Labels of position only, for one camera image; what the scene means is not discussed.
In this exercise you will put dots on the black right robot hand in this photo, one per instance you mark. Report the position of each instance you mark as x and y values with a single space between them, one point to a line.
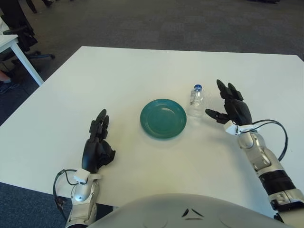
237 109

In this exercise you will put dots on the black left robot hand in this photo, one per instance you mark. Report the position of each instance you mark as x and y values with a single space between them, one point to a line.
91 154

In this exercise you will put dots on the clear bottle with blue cap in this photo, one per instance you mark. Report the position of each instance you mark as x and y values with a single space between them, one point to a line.
196 99

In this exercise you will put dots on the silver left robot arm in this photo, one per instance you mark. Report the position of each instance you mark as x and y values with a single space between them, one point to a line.
80 192

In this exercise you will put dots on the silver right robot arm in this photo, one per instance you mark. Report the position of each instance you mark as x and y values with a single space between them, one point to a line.
263 156

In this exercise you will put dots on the green round plate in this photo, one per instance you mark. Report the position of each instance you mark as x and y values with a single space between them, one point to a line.
162 121

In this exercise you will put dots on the silver robot torso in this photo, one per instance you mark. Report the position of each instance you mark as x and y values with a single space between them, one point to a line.
154 213

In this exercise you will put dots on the seated person foot with shoe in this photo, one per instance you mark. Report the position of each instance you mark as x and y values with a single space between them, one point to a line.
10 88

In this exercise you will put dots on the white desk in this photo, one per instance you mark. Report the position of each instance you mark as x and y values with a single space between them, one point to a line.
26 63

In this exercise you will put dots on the black office chair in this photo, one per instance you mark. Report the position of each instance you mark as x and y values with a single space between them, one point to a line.
23 38

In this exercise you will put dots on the person legs and shoes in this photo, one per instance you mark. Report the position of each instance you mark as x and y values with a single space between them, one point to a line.
33 6

